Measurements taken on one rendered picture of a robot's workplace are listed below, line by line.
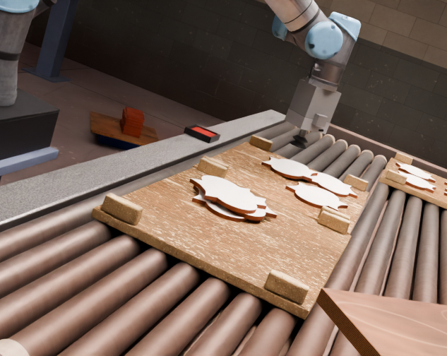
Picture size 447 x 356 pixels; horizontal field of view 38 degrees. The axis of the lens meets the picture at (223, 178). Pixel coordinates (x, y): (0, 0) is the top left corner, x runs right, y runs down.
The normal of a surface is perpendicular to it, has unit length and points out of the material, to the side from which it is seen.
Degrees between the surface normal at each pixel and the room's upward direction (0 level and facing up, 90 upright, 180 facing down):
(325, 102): 90
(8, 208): 0
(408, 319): 0
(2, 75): 77
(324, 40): 92
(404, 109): 90
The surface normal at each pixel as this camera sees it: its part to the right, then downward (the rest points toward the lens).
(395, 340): 0.33, -0.91
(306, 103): -0.79, -0.10
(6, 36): 0.61, 0.48
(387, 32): -0.27, 0.19
